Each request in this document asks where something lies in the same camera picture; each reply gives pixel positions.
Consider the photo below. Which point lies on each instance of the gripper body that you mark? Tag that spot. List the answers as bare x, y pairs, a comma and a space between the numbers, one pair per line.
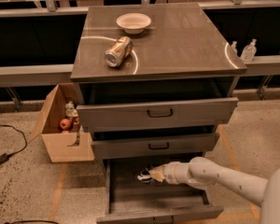
171, 173

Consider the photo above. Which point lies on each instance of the blue chip bag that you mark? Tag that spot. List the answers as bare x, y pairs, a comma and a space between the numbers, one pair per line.
145, 176

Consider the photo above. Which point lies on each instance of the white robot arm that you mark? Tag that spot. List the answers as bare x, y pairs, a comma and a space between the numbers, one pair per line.
201, 172

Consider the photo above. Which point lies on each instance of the grey bottom drawer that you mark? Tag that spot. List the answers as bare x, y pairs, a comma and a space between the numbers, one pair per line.
131, 201

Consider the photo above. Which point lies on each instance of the grey drawer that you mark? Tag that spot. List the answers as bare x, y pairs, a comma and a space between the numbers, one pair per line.
157, 115
154, 146
131, 201

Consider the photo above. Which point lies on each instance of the grey middle drawer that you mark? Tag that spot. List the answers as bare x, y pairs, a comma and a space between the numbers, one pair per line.
154, 146

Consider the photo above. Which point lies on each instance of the grey top drawer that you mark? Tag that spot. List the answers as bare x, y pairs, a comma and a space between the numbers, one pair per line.
157, 115

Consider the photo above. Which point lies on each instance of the grey drawer cabinet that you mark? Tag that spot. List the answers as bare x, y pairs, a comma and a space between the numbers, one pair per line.
180, 56

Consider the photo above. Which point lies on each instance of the red apple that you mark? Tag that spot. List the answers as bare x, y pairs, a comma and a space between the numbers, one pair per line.
65, 124

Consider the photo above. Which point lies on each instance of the open cardboard box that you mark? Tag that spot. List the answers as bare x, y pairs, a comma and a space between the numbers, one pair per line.
62, 146

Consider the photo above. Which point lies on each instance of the crushed gold soda can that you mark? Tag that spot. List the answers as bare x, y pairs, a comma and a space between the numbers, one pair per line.
119, 51

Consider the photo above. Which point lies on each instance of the white paper bowl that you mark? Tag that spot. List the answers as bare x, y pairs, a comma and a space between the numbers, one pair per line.
133, 23

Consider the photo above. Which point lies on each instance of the clear sanitizer bottle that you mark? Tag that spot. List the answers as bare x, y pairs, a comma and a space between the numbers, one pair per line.
249, 51

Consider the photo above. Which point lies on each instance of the grey metal rail shelf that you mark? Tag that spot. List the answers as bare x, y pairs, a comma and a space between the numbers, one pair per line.
35, 75

